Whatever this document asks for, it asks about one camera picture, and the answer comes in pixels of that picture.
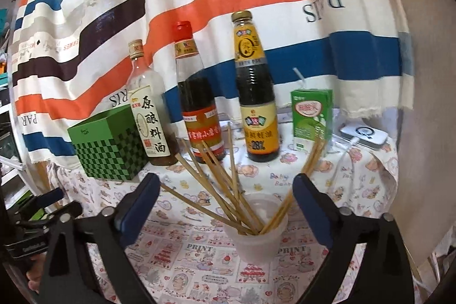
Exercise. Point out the translucent plastic cup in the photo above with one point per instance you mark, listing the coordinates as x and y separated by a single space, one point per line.
254 247

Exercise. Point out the red cap sauce bottle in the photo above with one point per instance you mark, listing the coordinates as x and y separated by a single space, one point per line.
199 101

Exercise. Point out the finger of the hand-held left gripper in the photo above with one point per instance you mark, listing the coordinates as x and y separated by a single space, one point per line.
67 209
50 198

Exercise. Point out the green drink carton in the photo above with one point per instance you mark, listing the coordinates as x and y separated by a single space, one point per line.
310 118

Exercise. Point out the printed tablecloth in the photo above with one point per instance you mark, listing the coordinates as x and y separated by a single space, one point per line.
199 264

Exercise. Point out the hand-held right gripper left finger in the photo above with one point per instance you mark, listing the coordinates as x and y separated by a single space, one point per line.
139 208

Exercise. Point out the white power bank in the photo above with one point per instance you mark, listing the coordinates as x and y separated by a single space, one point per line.
363 136

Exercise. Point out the clear bottle white label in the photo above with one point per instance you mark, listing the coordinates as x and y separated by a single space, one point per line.
149 133

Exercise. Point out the bundle of wooden chopsticks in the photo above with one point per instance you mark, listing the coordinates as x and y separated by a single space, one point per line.
279 210

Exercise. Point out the person's left hand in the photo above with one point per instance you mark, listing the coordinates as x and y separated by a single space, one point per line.
34 268

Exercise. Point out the green checkered box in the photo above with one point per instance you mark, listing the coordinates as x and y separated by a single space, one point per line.
107 154

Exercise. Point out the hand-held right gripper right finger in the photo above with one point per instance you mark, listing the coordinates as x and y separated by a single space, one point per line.
313 208

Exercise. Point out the white shelf rack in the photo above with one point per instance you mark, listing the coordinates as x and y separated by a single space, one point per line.
10 175

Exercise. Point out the dark bottle yellow label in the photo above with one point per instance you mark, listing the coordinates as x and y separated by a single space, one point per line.
256 94

